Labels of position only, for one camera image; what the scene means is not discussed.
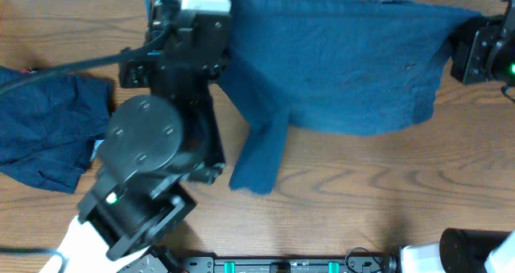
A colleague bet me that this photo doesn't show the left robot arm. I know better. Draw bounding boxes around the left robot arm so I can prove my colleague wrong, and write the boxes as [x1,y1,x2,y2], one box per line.
[43,0,231,272]

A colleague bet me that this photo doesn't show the blue denim shorts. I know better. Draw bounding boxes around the blue denim shorts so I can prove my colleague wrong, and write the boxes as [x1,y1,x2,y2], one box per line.
[143,0,482,196]

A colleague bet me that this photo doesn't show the dark navy folded garment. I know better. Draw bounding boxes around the dark navy folded garment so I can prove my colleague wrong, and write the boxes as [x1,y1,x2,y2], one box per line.
[1,75,113,193]

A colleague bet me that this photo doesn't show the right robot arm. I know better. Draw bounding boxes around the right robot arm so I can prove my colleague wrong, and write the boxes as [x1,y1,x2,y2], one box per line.
[380,11,514,272]

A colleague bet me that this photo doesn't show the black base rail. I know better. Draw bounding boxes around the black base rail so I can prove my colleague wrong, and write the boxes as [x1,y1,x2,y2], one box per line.
[183,254,400,273]

